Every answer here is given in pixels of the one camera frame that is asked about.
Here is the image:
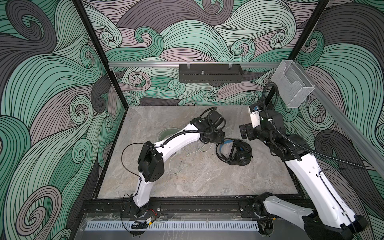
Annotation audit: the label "black headphones with blue band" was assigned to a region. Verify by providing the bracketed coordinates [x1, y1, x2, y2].
[215, 139, 253, 166]

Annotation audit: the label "mint green headphones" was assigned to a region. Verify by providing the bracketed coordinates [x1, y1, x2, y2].
[155, 124, 214, 175]

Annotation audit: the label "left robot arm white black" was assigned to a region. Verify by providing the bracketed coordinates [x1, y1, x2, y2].
[130, 107, 227, 210]

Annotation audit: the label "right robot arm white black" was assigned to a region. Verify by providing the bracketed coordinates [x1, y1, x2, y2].
[240, 83, 368, 240]

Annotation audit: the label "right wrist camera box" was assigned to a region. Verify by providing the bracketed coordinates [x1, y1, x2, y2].
[248, 104, 262, 128]

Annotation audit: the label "clear plastic wall bin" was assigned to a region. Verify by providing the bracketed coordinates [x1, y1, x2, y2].
[271, 60, 315, 109]

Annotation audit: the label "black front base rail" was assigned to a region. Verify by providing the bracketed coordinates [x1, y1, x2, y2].
[81, 194, 267, 218]

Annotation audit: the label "black perforated wall tray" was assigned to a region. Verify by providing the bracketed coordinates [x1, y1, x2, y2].
[179, 65, 244, 86]

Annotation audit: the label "aluminium horizontal rail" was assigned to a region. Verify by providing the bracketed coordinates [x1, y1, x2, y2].
[108, 61, 280, 69]

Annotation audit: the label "black frame post right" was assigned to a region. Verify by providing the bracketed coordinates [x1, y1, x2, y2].
[261, 1, 329, 111]

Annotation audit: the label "black frame post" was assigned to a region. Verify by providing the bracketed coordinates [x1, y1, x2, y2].
[72, 0, 129, 111]
[261, 1, 329, 111]

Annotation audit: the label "white slotted cable duct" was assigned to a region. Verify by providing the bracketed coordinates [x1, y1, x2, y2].
[85, 220, 259, 232]

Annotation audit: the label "black frame post left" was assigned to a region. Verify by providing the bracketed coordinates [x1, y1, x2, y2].
[72, 0, 129, 111]

